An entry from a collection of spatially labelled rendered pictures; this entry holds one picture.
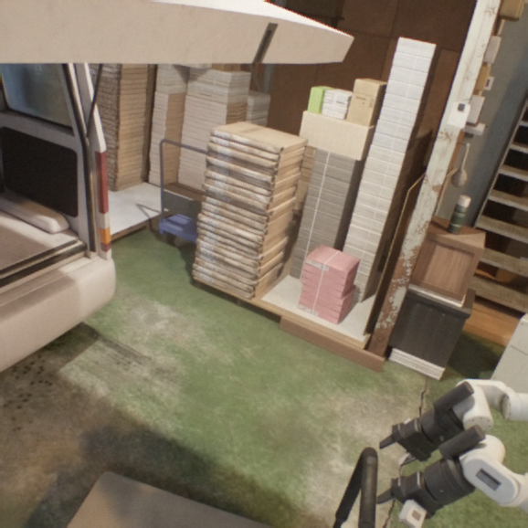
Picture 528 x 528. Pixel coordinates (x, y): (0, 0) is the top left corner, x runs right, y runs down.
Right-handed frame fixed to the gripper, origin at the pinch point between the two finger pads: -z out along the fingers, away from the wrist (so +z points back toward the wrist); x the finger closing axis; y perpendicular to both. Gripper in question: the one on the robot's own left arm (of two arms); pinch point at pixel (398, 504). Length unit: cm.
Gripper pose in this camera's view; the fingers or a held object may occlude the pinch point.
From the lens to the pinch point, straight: 121.9
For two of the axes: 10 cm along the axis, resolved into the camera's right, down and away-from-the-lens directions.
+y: -2.4, 4.2, -8.7
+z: 6.1, -6.3, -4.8
